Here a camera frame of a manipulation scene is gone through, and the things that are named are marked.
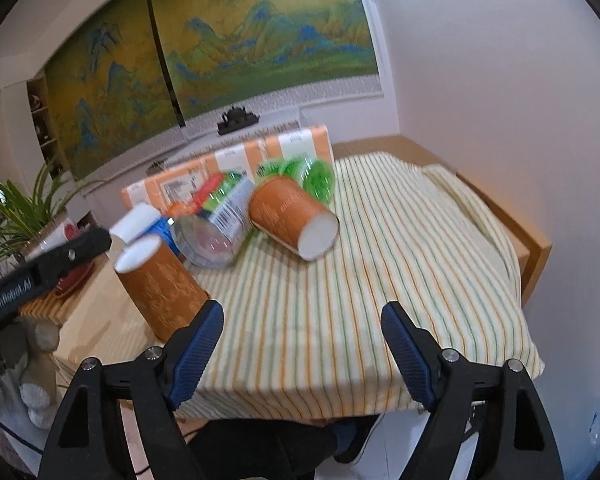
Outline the green potted plant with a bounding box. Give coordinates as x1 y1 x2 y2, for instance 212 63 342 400
0 159 90 281

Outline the white and blue container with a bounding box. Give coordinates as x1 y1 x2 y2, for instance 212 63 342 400
109 203 174 261

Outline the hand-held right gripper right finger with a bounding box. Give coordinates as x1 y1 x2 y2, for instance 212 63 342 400
381 301 578 480

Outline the orange striped tissue pack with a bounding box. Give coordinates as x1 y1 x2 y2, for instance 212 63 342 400
121 125 334 212

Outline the striped tablecloth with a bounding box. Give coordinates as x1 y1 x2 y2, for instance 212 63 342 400
20 152 546 419

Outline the person's dark shoe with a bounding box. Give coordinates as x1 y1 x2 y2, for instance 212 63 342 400
332 416 382 465

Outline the grey rock decoration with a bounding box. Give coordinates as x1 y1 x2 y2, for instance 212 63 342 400
0 319 62 432

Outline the wooden table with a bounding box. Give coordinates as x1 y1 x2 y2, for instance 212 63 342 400
54 136 554 412

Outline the orange paper cup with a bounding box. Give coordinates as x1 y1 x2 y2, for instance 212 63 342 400
113 235 211 343
249 177 340 261

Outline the clear labelled plastic bottle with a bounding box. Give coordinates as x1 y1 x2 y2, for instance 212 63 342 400
172 172 257 267

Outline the green plastic bottle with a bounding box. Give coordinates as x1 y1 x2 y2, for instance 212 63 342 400
255 156 337 207

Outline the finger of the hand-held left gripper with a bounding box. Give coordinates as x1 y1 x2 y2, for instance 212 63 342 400
29 228 112 287

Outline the landscape wall painting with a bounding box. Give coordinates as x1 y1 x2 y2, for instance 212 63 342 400
42 0 383 181

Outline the wall shelf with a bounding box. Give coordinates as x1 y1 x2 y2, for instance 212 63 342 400
26 74 65 173

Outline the dark carved ornament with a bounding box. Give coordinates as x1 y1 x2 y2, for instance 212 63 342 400
217 106 262 136

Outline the red dish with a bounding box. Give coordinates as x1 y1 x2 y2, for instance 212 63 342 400
54 260 97 293

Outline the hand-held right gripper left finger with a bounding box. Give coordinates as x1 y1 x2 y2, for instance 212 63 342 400
37 300 224 480

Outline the person's leg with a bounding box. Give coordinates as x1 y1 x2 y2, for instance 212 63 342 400
181 418 342 480

